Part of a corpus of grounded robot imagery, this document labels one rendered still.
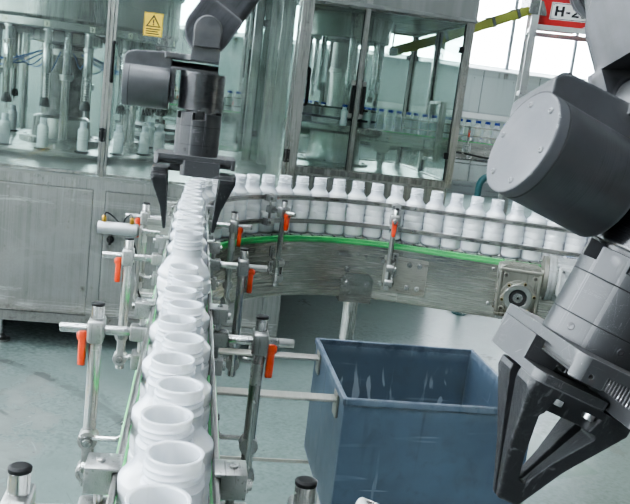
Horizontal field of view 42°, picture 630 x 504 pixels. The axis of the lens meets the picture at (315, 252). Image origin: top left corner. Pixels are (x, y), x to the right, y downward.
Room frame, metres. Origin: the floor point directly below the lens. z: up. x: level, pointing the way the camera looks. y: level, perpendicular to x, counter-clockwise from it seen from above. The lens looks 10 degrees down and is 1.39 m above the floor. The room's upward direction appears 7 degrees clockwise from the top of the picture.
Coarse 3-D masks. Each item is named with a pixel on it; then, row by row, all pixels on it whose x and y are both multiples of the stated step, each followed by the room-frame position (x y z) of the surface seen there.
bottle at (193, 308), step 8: (176, 304) 0.83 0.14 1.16; (184, 304) 0.84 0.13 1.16; (192, 304) 0.84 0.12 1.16; (200, 304) 0.83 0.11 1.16; (168, 312) 0.81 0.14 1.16; (176, 312) 0.80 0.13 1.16; (184, 312) 0.80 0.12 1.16; (192, 312) 0.81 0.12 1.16; (200, 312) 0.81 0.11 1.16; (200, 320) 0.82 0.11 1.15; (200, 328) 0.82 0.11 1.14; (208, 344) 0.83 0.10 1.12; (208, 352) 0.81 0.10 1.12; (208, 360) 0.82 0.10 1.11; (208, 368) 0.82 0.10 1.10
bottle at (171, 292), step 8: (168, 288) 0.88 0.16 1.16; (176, 288) 0.89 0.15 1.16; (184, 288) 0.89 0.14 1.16; (192, 288) 0.89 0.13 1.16; (168, 296) 0.86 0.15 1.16; (176, 296) 0.86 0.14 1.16; (184, 296) 0.86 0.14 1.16; (192, 296) 0.87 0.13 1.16; (168, 304) 0.86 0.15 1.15; (152, 328) 0.86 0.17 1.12; (152, 336) 0.86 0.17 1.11; (152, 344) 0.86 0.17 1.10
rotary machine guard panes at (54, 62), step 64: (0, 0) 3.88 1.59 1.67; (64, 0) 3.93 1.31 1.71; (128, 0) 3.97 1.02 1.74; (192, 0) 4.02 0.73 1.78; (0, 64) 3.89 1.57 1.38; (64, 64) 3.93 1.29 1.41; (256, 64) 4.07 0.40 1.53; (0, 128) 3.89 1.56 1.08; (64, 128) 3.93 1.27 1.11; (128, 128) 3.98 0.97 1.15; (256, 128) 4.08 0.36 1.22
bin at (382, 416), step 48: (336, 384) 1.24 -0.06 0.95; (384, 384) 1.50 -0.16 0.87; (432, 384) 1.52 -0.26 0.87; (480, 384) 1.45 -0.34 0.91; (336, 432) 1.21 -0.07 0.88; (384, 432) 1.19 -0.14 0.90; (432, 432) 1.20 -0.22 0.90; (480, 432) 1.22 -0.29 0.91; (336, 480) 1.18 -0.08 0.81; (384, 480) 1.19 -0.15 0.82; (432, 480) 1.21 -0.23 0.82; (480, 480) 1.22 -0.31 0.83
